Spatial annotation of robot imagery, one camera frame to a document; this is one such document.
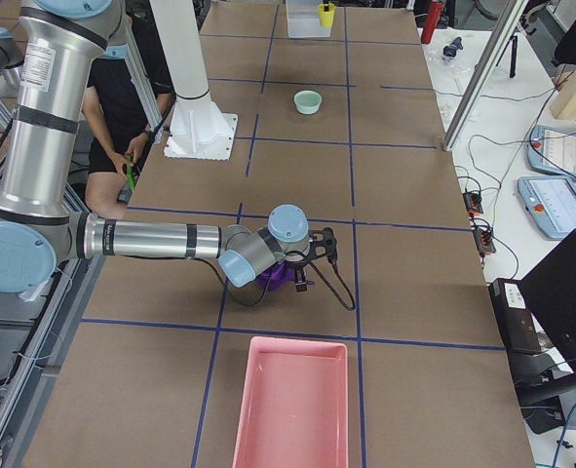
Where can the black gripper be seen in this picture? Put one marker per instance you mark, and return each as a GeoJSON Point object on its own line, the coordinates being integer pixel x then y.
{"type": "Point", "coordinates": [300, 284]}

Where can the purple cloth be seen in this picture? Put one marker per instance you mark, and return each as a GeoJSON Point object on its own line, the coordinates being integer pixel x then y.
{"type": "Point", "coordinates": [275, 277]}

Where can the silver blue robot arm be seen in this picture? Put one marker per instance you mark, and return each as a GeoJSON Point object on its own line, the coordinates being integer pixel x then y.
{"type": "Point", "coordinates": [37, 232]}

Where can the black computer box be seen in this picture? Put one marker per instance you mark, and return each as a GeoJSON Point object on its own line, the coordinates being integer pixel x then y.
{"type": "Point", "coordinates": [516, 325]}

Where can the pink plastic tray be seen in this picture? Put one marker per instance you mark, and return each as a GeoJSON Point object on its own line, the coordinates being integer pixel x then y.
{"type": "Point", "coordinates": [294, 410]}

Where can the mint green bowl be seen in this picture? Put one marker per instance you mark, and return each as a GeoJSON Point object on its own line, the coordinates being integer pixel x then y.
{"type": "Point", "coordinates": [307, 102]}

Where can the seated person in black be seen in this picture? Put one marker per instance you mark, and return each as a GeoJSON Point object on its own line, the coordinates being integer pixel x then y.
{"type": "Point", "coordinates": [118, 122]}

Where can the black monitor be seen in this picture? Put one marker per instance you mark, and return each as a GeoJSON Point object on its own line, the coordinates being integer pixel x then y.
{"type": "Point", "coordinates": [549, 292]}

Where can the lower teach pendant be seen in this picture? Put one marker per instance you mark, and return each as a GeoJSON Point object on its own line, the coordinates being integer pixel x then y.
{"type": "Point", "coordinates": [550, 201]}

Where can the teach pendant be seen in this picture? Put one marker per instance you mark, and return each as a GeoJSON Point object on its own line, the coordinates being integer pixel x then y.
{"type": "Point", "coordinates": [550, 201]}
{"type": "Point", "coordinates": [552, 152]}

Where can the clear plastic container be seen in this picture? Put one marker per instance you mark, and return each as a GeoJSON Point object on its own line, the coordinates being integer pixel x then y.
{"type": "Point", "coordinates": [303, 20]}

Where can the yellow cup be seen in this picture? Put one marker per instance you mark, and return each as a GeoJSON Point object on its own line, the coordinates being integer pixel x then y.
{"type": "Point", "coordinates": [326, 14]}

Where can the blue black handheld device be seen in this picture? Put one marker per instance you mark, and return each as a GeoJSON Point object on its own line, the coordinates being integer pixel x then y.
{"type": "Point", "coordinates": [451, 50]}

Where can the upper teach pendant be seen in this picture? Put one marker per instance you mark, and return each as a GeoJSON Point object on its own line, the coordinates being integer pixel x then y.
{"type": "Point", "coordinates": [552, 152]}

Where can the red bottle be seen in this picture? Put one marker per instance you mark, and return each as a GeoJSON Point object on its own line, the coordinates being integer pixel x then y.
{"type": "Point", "coordinates": [431, 21]}

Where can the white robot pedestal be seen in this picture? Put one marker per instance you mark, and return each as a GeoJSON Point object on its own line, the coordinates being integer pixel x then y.
{"type": "Point", "coordinates": [198, 128]}

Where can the green handled tool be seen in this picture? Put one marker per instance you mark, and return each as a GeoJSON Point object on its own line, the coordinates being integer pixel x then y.
{"type": "Point", "coordinates": [130, 172]}

